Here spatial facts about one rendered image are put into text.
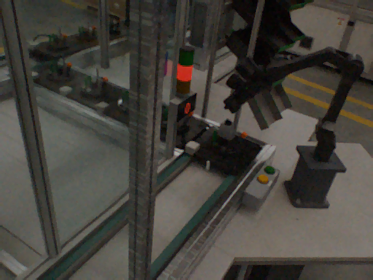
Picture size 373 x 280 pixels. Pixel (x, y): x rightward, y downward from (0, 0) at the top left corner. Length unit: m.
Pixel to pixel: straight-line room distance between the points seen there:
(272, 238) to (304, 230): 0.14
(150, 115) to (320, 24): 5.11
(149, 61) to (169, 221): 0.86
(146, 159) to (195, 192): 0.86
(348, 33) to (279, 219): 4.20
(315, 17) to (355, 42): 0.66
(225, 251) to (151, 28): 0.95
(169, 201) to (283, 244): 0.43
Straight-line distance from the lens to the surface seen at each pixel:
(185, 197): 1.28
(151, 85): 0.40
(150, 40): 0.38
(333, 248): 1.37
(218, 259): 1.19
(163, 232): 1.16
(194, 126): 1.57
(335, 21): 5.40
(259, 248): 1.26
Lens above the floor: 1.80
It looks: 34 degrees down
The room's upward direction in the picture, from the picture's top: 7 degrees clockwise
